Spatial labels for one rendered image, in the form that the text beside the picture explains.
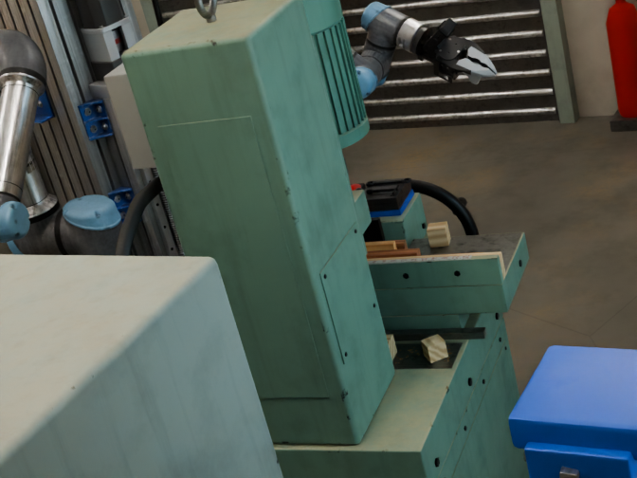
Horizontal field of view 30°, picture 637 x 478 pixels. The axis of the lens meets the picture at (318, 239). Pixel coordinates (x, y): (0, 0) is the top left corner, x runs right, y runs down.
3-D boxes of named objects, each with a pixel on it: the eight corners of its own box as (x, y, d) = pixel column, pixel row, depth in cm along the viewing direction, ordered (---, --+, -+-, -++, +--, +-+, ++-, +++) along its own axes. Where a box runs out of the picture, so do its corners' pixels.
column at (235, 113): (399, 373, 216) (303, -10, 187) (362, 448, 198) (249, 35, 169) (288, 375, 225) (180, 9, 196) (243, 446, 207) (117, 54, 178)
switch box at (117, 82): (191, 141, 197) (163, 50, 190) (164, 167, 189) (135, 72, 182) (159, 145, 199) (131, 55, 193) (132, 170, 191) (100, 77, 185)
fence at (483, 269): (503, 280, 217) (499, 253, 215) (501, 284, 216) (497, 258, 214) (215, 293, 241) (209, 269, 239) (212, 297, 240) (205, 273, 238)
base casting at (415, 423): (505, 315, 244) (498, 277, 240) (434, 495, 197) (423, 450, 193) (307, 321, 262) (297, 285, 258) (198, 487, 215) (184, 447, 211)
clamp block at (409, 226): (430, 229, 251) (422, 192, 248) (413, 260, 240) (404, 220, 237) (365, 233, 257) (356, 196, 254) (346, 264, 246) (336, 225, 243)
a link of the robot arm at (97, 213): (118, 265, 263) (100, 210, 257) (65, 270, 267) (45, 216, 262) (139, 239, 273) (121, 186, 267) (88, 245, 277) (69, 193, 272)
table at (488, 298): (539, 235, 243) (535, 210, 241) (509, 312, 218) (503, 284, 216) (274, 251, 268) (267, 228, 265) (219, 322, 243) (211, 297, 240)
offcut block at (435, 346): (424, 356, 220) (420, 340, 218) (441, 349, 220) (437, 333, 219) (430, 363, 217) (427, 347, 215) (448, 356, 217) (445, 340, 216)
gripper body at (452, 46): (471, 64, 284) (429, 43, 288) (471, 41, 276) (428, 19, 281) (453, 85, 281) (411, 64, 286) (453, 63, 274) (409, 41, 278)
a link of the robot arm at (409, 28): (413, 11, 282) (393, 34, 280) (429, 19, 281) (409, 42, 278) (414, 31, 289) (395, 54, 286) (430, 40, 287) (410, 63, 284)
